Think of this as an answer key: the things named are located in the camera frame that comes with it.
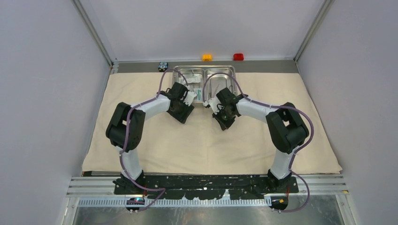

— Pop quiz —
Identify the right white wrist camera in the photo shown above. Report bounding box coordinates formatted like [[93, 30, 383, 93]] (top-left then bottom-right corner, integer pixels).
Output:
[[203, 97, 223, 114]]

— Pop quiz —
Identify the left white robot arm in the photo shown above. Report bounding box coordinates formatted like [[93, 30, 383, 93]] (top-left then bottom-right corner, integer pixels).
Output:
[[106, 82, 197, 194]]

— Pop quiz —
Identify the steel tray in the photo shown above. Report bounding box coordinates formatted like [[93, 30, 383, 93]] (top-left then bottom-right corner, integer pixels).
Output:
[[172, 66, 205, 103], [205, 67, 237, 100]]

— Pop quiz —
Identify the yellow button block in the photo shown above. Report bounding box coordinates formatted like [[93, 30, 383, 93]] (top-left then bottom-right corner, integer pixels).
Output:
[[201, 54, 213, 61]]

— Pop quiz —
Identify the red button block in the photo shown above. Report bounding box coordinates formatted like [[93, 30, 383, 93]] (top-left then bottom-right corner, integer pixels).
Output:
[[233, 53, 245, 61]]

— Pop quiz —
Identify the left steel tray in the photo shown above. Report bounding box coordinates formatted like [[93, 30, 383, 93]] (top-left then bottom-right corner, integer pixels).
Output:
[[172, 66, 205, 103]]

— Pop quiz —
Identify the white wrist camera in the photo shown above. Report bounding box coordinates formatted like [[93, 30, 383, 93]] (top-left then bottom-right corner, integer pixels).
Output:
[[183, 91, 197, 106], [203, 97, 223, 114]]

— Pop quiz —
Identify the beige cloth wrap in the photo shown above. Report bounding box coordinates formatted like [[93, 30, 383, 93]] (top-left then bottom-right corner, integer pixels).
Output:
[[82, 73, 342, 174]]

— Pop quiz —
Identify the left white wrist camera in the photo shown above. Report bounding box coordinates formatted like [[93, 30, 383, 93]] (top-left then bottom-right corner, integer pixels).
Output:
[[183, 91, 197, 106]]

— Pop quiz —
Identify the small blue owl toy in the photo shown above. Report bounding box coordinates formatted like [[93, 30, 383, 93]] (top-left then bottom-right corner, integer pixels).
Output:
[[158, 62, 168, 72]]

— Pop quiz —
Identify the right steel tray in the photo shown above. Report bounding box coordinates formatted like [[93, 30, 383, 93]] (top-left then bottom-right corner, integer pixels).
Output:
[[205, 67, 237, 100]]

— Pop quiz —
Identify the green white packet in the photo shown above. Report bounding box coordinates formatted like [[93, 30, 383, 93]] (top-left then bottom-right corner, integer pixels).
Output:
[[193, 88, 203, 101]]

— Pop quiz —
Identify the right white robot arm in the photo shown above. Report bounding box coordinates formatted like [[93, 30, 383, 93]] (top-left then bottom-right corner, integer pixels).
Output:
[[204, 88, 314, 192]]

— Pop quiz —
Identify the wire mesh steel basket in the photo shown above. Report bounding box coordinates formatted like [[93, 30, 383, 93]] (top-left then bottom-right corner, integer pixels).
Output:
[[171, 65, 237, 107]]

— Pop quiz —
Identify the white sterile pouch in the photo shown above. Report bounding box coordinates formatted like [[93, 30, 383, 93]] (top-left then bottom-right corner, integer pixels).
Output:
[[186, 76, 202, 83]]

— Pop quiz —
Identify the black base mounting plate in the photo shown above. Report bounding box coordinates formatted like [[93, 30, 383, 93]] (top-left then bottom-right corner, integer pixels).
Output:
[[113, 174, 299, 200]]

